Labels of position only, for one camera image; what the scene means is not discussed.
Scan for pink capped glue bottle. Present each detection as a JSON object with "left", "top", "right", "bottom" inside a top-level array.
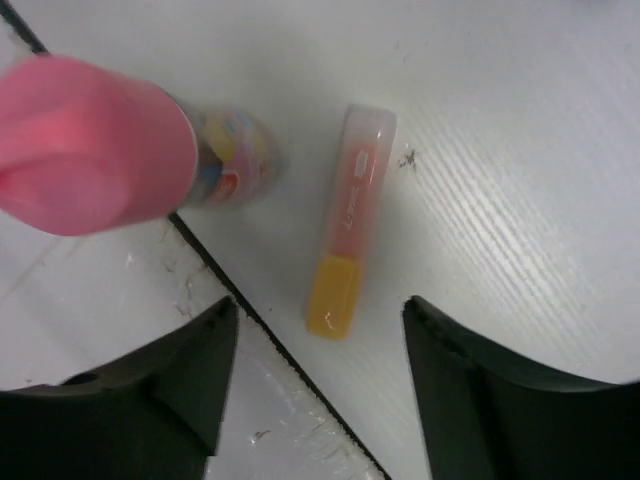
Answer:
[{"left": 1, "top": 54, "right": 280, "bottom": 236}]

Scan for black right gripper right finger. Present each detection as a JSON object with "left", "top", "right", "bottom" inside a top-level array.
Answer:
[{"left": 402, "top": 296, "right": 639, "bottom": 479}]

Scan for orange yellow capped tube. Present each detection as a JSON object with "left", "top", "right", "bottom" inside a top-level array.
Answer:
[{"left": 306, "top": 105, "right": 397, "bottom": 339}]

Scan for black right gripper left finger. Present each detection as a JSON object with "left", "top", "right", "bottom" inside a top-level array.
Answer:
[{"left": 1, "top": 297, "right": 239, "bottom": 479}]

